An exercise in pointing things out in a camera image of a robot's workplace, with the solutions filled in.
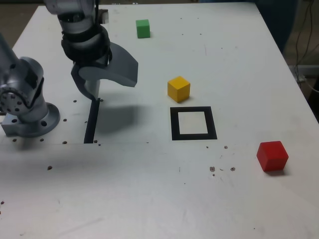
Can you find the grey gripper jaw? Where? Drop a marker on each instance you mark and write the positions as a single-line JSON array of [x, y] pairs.
[[124, 72], [79, 84]]

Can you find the green cube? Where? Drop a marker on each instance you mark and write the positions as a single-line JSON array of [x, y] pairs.
[[143, 30]]

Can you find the yellow cube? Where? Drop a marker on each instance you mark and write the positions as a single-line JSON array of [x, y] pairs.
[[178, 89]]

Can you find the red cube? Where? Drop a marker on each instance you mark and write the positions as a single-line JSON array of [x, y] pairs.
[[271, 156]]

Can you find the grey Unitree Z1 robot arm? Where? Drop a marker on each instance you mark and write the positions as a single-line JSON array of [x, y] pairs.
[[25, 74]]

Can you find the black tape square outline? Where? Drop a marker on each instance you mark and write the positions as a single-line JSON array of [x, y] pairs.
[[174, 124]]

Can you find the black tape strip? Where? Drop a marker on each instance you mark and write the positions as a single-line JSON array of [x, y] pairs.
[[91, 124]]

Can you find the small grey camera box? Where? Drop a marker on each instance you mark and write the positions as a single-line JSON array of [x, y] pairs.
[[105, 18]]

